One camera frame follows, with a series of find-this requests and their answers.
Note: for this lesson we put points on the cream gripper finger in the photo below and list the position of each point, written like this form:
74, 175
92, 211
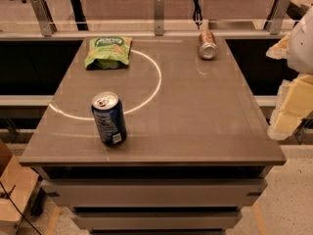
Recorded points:
294, 104
279, 50

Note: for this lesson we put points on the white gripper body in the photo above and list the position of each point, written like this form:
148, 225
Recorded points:
301, 48

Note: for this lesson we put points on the orange soda can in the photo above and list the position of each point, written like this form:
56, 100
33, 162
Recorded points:
207, 45

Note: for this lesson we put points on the green rice chip bag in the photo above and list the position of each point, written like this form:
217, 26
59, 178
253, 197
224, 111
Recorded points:
108, 52

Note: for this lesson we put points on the blue soda can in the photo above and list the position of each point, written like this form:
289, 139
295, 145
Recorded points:
108, 115

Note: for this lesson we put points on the grey drawer cabinet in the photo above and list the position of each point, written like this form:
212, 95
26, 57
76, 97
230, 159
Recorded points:
151, 206

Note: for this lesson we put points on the black table leg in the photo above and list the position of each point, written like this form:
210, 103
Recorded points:
78, 15

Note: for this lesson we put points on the cardboard box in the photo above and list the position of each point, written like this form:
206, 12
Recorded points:
17, 185

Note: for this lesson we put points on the right metal bracket post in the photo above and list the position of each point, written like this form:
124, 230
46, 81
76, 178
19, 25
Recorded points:
275, 24

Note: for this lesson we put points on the metal bracket post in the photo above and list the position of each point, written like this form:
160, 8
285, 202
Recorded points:
159, 17
275, 24
42, 13

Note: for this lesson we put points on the middle metal bracket post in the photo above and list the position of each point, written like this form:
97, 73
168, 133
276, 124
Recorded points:
159, 17

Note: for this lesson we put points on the left metal bracket post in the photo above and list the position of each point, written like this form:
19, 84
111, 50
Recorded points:
42, 13

